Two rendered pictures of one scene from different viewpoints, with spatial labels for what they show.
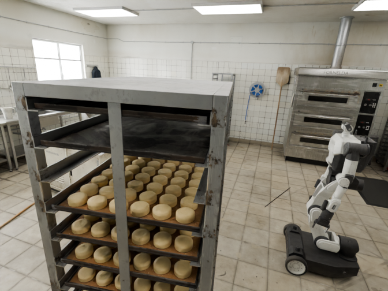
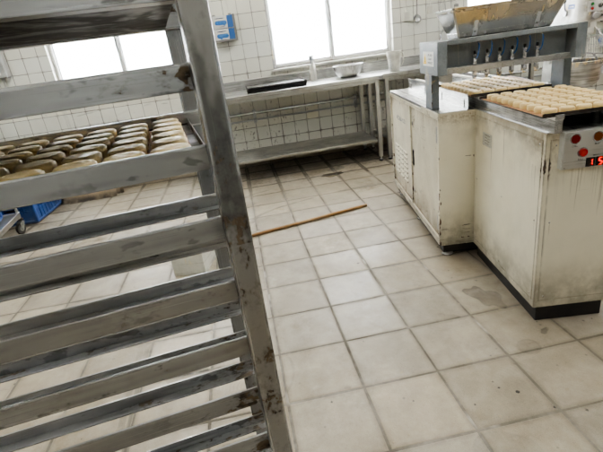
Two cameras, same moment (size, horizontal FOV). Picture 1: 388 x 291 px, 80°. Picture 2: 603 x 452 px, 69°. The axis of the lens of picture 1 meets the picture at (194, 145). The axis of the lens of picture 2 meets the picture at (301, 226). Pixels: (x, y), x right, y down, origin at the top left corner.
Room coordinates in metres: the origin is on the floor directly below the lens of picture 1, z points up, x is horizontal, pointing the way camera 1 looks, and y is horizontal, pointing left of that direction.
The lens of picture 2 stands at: (0.93, -0.64, 1.25)
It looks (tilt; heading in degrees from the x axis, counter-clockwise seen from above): 22 degrees down; 66
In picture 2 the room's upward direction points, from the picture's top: 8 degrees counter-clockwise
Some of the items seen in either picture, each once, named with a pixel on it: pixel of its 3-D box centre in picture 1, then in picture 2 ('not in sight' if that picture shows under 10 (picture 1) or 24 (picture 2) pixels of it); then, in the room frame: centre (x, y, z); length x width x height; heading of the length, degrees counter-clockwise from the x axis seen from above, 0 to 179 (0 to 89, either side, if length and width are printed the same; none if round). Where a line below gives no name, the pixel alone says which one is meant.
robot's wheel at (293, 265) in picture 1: (295, 265); not in sight; (1.78, -1.05, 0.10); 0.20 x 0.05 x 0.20; 72
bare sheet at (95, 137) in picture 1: (159, 123); not in sight; (0.79, 0.13, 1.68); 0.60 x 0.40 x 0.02; 171
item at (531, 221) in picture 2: not in sight; (537, 197); (2.72, 0.66, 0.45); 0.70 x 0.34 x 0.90; 64
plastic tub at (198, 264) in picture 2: not in sight; (194, 253); (1.34, 2.09, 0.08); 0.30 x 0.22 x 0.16; 59
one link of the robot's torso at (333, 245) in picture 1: (325, 239); not in sight; (1.94, -1.39, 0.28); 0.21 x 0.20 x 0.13; 72
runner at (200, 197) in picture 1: (213, 151); not in sight; (0.77, -0.07, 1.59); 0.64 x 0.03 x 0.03; 171
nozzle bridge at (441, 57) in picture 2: not in sight; (496, 67); (2.95, 1.11, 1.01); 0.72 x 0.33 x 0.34; 154
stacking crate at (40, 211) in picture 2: not in sight; (29, 206); (0.20, 4.49, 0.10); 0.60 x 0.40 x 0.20; 70
